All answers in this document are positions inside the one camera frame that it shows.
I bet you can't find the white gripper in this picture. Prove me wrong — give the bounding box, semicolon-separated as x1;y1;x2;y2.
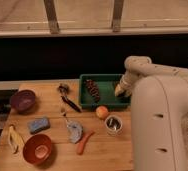
115;75;132;97

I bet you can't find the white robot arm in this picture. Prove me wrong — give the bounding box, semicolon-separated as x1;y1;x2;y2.
115;56;188;171

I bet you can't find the green plastic tray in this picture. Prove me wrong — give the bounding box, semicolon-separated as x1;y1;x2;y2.
78;74;130;110

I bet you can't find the blue eraser sponge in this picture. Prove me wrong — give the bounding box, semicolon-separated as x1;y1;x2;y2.
28;117;50;134

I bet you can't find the orange fruit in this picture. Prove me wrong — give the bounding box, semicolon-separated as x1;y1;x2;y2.
96;106;109;120

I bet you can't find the brown pine cone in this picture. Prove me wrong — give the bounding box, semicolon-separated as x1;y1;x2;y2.
85;79;100;103

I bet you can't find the grey crumpled cloth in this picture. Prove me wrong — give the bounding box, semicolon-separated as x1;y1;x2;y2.
67;121;83;144

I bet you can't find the orange carrot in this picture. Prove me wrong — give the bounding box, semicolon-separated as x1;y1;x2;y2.
76;131;95;155

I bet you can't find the purple bowl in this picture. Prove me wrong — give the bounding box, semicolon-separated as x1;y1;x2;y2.
10;90;36;112

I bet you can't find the red bowl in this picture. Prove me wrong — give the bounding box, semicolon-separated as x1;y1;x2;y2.
23;134;52;165

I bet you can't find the yellow banana peel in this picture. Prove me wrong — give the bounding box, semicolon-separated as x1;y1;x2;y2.
8;125;24;154

